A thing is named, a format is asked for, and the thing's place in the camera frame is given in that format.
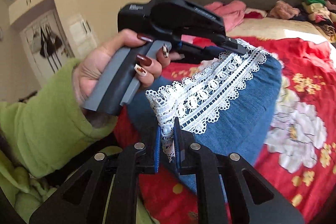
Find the pile of folded clothes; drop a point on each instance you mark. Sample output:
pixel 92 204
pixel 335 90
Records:
pixel 317 11

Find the person's left hand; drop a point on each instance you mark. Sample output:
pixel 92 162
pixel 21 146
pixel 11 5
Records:
pixel 92 66

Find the blue denim pants lace cuffs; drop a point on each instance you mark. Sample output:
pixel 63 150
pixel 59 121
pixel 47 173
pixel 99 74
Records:
pixel 236 121

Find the red floral blanket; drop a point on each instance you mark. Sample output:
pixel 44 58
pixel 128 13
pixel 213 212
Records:
pixel 309 56

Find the pink fluffy garment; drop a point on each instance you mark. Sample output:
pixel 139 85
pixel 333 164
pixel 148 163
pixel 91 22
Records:
pixel 283 10

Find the person's left forearm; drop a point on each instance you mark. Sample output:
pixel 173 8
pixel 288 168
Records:
pixel 47 119

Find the dark red cloth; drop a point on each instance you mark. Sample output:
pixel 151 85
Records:
pixel 256 14

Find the pink quilt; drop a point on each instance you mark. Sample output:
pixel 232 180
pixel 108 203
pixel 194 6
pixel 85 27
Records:
pixel 231 11

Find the black hanging clothes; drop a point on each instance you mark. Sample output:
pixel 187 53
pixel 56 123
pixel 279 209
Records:
pixel 50 45

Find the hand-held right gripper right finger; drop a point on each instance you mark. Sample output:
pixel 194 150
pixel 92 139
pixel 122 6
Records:
pixel 178 153

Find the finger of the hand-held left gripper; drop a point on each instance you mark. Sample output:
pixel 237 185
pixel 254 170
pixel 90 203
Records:
pixel 231 43
pixel 207 50

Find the white door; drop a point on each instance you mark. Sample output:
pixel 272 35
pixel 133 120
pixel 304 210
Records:
pixel 31 50

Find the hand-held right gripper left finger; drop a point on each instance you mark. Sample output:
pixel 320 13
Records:
pixel 157 153

